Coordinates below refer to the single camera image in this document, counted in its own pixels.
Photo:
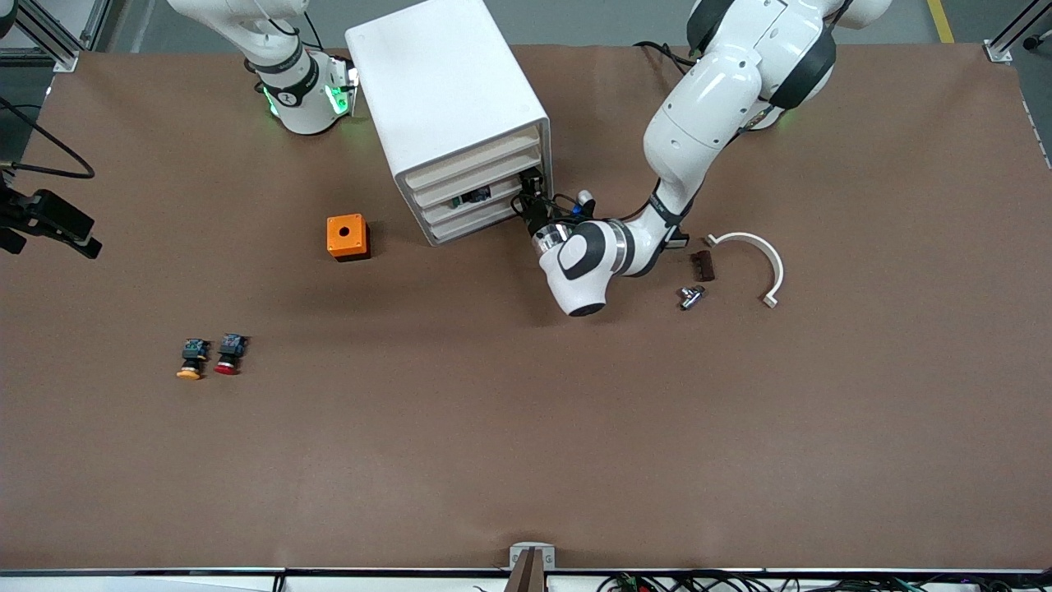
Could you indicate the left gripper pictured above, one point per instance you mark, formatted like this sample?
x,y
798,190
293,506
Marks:
x,y
537,218

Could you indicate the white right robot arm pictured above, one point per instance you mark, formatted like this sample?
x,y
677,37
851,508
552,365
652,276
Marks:
x,y
300,90

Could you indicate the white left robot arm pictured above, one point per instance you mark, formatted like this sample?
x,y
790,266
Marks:
x,y
707,107

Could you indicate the yellow push button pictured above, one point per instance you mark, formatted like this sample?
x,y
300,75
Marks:
x,y
193,353

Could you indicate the red push button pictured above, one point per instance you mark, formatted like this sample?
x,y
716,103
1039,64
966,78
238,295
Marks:
x,y
230,349

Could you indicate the orange button box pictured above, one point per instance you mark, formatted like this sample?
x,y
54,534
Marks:
x,y
345,234

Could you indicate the small brown block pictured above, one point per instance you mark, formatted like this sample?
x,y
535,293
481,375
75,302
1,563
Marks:
x,y
703,266

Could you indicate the silver metal fitting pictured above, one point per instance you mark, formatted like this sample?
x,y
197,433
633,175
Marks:
x,y
690,298

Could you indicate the brown table cover sheet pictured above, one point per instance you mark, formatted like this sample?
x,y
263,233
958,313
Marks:
x,y
526,427

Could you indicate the white curved clamp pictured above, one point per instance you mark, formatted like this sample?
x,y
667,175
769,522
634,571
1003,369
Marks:
x,y
772,263

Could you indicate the aluminium frame profile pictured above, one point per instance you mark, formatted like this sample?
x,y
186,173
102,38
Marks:
x,y
998,51
66,61

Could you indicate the grey bracket with brown post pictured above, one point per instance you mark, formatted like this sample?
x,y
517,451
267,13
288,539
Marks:
x,y
530,575

